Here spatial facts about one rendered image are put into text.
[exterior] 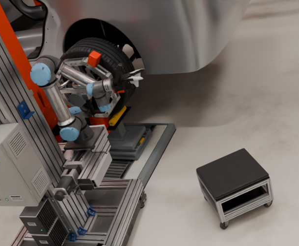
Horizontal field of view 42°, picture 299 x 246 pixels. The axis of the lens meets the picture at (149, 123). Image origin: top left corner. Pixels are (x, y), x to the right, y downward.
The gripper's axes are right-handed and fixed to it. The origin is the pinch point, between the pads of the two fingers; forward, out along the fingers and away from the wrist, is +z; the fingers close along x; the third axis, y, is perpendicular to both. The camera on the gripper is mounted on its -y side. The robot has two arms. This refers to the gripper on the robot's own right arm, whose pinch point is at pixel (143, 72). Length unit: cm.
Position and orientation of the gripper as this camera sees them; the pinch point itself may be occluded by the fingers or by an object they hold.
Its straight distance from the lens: 229.1
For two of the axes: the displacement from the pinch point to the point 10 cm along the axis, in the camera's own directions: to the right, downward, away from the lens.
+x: -0.6, 4.4, -8.9
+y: 2.7, 8.7, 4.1
